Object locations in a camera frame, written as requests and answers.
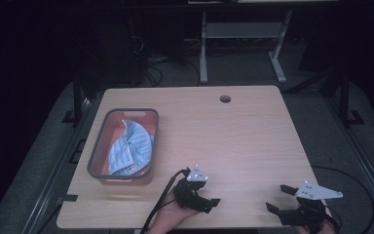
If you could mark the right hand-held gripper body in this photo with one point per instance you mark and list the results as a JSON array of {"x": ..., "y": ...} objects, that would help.
[{"x": 308, "y": 213}]

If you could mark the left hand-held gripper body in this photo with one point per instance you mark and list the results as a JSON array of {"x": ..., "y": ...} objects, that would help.
[{"x": 188, "y": 195}]

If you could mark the blue striped cloth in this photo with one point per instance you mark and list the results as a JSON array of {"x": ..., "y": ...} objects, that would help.
[{"x": 133, "y": 146}]

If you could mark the pink basket with grey rim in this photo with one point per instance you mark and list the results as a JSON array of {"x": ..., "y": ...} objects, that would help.
[{"x": 97, "y": 152}]

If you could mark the person's right hand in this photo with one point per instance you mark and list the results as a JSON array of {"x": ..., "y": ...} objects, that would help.
[{"x": 324, "y": 230}]

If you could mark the person's left hand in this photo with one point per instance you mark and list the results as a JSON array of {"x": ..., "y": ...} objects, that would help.
[{"x": 168, "y": 214}]

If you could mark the grey metal stand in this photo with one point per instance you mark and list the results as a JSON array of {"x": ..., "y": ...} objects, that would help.
[{"x": 240, "y": 30}]

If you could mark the black frame post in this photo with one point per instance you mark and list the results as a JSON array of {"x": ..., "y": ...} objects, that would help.
[
  {"x": 77, "y": 97},
  {"x": 344, "y": 97}
]

